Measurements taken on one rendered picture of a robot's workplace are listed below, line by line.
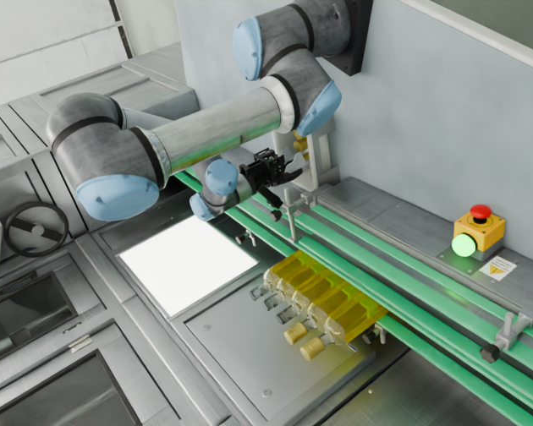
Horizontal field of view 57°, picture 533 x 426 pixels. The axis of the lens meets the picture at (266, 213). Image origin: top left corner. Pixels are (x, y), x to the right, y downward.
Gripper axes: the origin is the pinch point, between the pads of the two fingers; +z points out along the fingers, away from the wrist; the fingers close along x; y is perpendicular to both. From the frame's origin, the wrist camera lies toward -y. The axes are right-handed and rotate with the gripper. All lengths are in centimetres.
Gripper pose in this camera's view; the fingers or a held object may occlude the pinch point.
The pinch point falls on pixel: (304, 161)
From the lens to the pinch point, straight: 140.6
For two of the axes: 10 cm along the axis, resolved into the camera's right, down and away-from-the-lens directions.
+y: -1.7, -8.0, -5.7
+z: 8.0, -4.5, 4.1
